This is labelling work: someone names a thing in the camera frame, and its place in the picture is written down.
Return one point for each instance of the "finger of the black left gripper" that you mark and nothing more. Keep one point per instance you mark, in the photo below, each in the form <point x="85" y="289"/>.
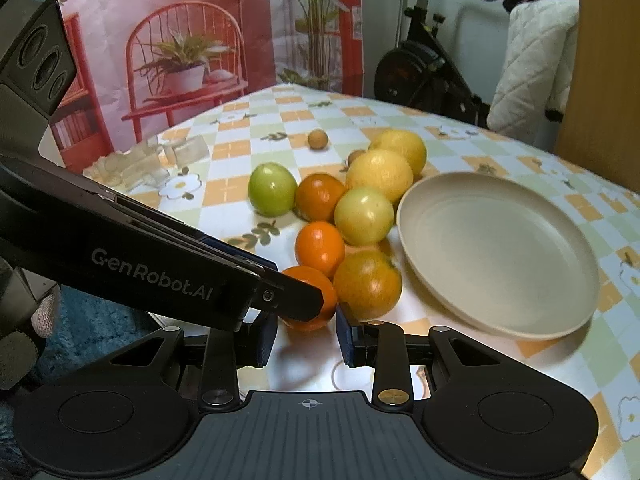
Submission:
<point x="282" y="295"/>

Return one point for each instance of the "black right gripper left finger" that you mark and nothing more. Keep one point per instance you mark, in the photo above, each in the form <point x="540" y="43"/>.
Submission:
<point x="201" y="369"/>

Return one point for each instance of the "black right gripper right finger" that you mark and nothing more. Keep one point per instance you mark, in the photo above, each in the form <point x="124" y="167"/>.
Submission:
<point x="391" y="352"/>

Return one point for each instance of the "orange fruit near gripper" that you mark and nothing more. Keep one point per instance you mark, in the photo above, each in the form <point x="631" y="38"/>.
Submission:
<point x="317" y="279"/>

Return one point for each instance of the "small orange middle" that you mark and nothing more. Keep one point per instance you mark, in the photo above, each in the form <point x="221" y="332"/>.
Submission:
<point x="320" y="246"/>

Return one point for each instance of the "large orange right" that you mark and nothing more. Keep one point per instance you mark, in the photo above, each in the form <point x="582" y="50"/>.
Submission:
<point x="369" y="283"/>

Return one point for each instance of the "orange fruit top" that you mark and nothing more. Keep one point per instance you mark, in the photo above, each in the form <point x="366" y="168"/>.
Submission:
<point x="317" y="196"/>

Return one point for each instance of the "green apple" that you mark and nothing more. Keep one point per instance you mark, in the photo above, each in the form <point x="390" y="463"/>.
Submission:
<point x="271" y="190"/>

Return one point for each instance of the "clear plastic organizer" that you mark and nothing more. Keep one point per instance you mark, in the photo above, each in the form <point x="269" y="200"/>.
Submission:
<point x="149" y="163"/>

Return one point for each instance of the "blue fuzzy rug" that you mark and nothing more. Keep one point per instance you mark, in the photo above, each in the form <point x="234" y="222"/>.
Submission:
<point x="69" y="330"/>

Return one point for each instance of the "yellow-green apple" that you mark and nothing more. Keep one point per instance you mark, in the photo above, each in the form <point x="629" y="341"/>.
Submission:
<point x="364" y="216"/>

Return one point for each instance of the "beige round plate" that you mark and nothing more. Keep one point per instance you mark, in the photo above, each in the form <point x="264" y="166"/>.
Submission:
<point x="499" y="255"/>

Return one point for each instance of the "large yellow lemon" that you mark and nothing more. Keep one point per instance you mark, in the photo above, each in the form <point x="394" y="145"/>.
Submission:
<point x="384" y="170"/>

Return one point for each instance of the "small brown longan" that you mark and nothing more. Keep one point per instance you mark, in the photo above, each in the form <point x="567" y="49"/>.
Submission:
<point x="317" y="140"/>

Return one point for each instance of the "checkered floral tablecloth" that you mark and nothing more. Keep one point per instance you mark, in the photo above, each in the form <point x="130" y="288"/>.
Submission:
<point x="272" y="125"/>

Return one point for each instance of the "rear yellow lemon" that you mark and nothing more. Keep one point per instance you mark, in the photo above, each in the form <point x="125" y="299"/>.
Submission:
<point x="405" y="143"/>

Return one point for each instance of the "printed backdrop poster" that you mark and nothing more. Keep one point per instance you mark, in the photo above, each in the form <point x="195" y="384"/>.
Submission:
<point x="144" y="65"/>

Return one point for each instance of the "black exercise bike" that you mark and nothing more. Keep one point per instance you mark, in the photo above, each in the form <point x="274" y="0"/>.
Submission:
<point x="420" y="74"/>

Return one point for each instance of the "wooden board panel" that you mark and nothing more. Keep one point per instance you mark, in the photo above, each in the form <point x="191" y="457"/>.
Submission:
<point x="600" y="128"/>

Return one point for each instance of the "white quilted cloth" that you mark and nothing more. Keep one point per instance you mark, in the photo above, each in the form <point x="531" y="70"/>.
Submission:
<point x="538" y="69"/>

